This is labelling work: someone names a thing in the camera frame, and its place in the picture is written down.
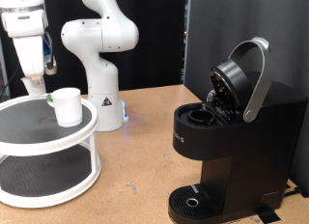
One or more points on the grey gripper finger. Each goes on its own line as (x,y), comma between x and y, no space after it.
(37,82)

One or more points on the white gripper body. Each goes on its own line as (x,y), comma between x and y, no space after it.
(30,56)

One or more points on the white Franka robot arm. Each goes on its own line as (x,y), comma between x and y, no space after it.
(103,89)

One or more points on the black Keurig coffee machine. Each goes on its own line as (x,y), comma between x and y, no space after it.
(257,153)

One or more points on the white ceramic mug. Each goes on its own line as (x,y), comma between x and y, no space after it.
(68,108)

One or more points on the white two-tier turntable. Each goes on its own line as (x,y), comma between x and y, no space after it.
(32,127)

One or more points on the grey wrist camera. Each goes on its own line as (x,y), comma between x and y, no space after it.
(50,70)

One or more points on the grey metal post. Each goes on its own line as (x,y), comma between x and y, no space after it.
(2,66)

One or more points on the perforated metal frame post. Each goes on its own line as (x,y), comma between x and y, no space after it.
(186,40)

